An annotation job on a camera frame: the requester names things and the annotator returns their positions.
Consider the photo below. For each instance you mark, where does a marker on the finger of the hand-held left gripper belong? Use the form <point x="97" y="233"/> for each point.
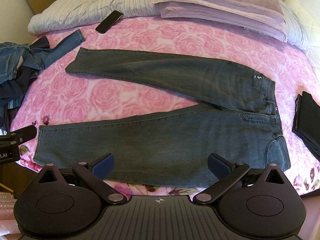
<point x="25" y="133"/>

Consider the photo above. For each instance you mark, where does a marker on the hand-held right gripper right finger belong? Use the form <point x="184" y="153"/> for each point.
<point x="215" y="165"/>

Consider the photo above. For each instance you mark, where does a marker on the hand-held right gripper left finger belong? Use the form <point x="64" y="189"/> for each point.
<point x="103" y="165"/>

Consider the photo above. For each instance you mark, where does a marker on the grey-blue jeans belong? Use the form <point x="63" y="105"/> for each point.
<point x="175" y="135"/>

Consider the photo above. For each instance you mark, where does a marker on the black garment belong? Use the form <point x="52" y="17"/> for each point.
<point x="308" y="120"/>

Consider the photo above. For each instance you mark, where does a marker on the dark navy garment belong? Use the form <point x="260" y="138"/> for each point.
<point x="15" y="90"/>

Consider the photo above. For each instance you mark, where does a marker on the pink rose blanket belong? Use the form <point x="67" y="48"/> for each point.
<point x="125" y="92"/>

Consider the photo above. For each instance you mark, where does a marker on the light blue jeans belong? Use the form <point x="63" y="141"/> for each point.
<point x="57" y="48"/>

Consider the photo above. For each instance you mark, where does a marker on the striped grey bedding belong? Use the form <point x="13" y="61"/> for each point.
<point x="75" y="5"/>

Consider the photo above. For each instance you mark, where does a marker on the black smartphone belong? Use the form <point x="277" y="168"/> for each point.
<point x="109" y="22"/>

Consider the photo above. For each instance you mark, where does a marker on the white padded headboard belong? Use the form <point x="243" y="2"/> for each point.
<point x="306" y="17"/>

